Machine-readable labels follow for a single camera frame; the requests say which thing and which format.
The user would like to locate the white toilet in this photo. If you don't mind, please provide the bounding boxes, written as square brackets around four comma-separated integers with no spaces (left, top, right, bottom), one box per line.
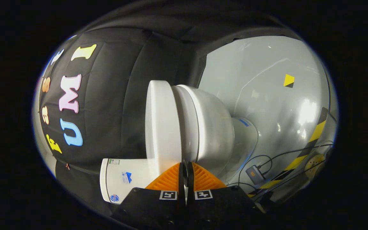
[100,84,258,205]

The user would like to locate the grey power adapter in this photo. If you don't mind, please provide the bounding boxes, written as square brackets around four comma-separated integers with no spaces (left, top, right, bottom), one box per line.
[246,165,265,185]

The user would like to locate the black backdrop cloth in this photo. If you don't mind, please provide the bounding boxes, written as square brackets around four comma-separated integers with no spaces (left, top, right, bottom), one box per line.
[39,0,299,219]

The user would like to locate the white toilet lid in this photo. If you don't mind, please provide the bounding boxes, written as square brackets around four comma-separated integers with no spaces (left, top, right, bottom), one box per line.
[145,80,183,181]

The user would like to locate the round perforated wooden disc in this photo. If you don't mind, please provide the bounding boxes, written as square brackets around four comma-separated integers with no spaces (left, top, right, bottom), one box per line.
[304,154,326,180]

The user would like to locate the long black cable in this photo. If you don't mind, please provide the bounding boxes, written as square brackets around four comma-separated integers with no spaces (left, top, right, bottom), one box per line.
[260,143,334,168]

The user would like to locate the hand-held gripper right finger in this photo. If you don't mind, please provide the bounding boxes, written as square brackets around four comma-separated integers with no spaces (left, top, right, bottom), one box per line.
[187,162,267,230]

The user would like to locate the black adapter cable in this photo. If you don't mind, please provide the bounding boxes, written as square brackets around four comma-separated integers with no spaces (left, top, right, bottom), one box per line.
[238,155,272,186]

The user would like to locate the yellow black hazard tape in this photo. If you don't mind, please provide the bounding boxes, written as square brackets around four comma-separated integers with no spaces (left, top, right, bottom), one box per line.
[247,107,329,198]

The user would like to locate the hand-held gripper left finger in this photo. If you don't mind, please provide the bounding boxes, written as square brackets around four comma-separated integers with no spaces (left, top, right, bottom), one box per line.
[112,162,188,230]

